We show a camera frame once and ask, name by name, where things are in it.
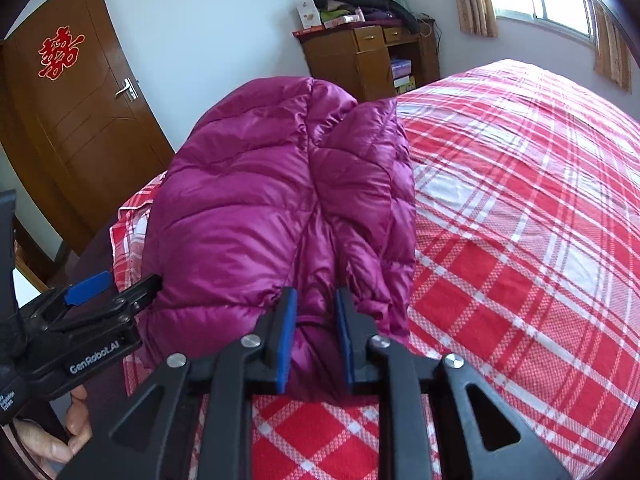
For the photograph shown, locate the magenta puffer jacket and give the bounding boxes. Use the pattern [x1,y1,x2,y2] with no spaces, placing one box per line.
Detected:
[139,77,416,405]

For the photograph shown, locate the person's left hand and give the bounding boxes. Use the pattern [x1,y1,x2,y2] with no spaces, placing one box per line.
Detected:
[14,385,92,464]

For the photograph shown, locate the brown wooden door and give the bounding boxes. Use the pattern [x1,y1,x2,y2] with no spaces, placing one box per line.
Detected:
[1,0,174,254]

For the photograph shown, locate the red plaid bed sheet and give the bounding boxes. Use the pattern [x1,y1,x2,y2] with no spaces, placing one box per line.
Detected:
[111,60,639,479]

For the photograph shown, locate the red double happiness decal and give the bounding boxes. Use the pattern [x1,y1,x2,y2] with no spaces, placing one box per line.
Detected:
[38,25,86,80]

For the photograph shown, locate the white box on desk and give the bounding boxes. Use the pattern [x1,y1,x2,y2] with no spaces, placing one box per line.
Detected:
[297,0,323,30]

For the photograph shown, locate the wooden desk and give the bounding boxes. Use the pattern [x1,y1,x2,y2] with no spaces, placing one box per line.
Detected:
[294,16,440,102]

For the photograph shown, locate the stacked boxes in desk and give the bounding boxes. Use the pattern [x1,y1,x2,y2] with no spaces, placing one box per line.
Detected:
[390,58,416,94]

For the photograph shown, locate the black jacket on desk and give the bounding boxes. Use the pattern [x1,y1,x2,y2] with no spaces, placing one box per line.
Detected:
[314,0,419,34]

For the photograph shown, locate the right beige curtain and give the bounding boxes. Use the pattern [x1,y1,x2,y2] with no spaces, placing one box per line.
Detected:
[591,0,632,93]

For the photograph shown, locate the silver door handle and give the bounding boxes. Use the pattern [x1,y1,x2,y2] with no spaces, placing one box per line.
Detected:
[114,78,139,102]

